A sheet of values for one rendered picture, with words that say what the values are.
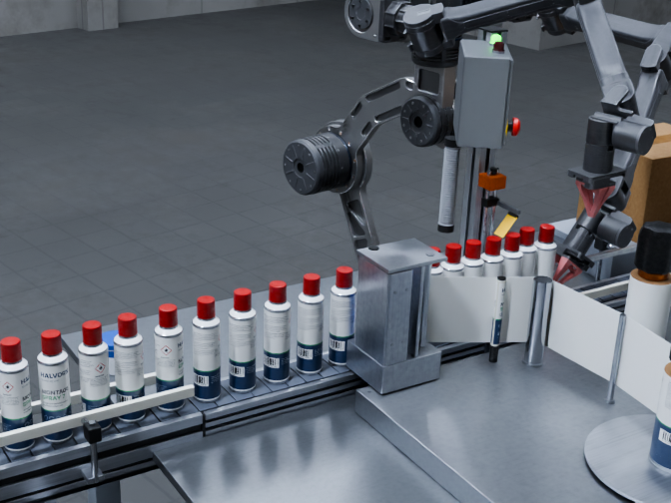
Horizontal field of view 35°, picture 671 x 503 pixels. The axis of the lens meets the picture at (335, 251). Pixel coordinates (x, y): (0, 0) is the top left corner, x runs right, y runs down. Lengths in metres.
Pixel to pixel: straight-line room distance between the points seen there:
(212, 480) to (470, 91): 0.92
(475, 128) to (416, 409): 0.59
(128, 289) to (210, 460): 2.69
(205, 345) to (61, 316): 2.46
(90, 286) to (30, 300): 0.26
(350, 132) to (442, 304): 1.26
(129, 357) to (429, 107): 1.31
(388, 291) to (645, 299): 0.55
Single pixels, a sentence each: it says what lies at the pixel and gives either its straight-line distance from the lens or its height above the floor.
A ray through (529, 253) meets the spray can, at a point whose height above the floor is 1.04.
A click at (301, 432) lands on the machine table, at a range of 2.07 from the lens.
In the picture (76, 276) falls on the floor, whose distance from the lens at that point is 4.78.
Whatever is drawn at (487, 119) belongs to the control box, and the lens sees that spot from 2.23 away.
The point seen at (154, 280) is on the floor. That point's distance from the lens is 4.70.
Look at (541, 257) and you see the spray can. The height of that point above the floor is 1.02.
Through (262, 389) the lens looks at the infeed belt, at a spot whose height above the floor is 0.88.
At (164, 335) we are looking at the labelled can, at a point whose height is 1.04.
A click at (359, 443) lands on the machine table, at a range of 2.04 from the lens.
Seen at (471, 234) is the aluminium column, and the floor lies 1.04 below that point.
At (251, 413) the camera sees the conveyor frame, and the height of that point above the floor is 0.85.
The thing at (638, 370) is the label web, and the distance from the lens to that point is 2.10.
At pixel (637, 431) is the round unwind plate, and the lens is 2.07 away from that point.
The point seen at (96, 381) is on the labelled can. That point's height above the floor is 0.99.
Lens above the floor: 1.94
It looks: 23 degrees down
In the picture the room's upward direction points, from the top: 2 degrees clockwise
